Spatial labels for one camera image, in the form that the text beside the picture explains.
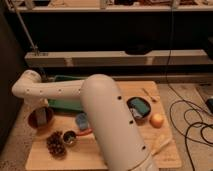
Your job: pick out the orange apple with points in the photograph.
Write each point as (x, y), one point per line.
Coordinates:
(157, 120)

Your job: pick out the green sponge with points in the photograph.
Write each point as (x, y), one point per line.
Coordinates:
(140, 106)

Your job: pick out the small metal cup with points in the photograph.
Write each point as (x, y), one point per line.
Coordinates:
(69, 138)

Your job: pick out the blue grey cloth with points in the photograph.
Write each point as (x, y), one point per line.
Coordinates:
(136, 114)

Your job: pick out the orange carrot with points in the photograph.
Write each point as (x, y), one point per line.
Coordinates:
(85, 132)

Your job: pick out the grey white eraser block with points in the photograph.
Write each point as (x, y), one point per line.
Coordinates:
(41, 116)

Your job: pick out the blue plastic cup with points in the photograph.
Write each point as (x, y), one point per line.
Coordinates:
(81, 121)

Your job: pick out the small wooden spoon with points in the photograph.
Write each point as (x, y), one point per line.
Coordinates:
(149, 95)

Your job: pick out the metal clamp pole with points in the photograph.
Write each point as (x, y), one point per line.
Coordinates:
(33, 46)

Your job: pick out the green plastic tray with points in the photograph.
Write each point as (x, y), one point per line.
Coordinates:
(65, 105)

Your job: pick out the dark bowl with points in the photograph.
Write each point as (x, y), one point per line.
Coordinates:
(130, 106)

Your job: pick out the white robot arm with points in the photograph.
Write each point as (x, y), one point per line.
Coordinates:
(120, 141)

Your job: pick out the orange bowl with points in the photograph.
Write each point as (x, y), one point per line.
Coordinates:
(49, 117)

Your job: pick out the brown grape bunch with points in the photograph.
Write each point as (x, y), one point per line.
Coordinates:
(55, 144)

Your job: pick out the wooden shelf beam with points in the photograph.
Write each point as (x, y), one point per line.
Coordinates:
(117, 58)

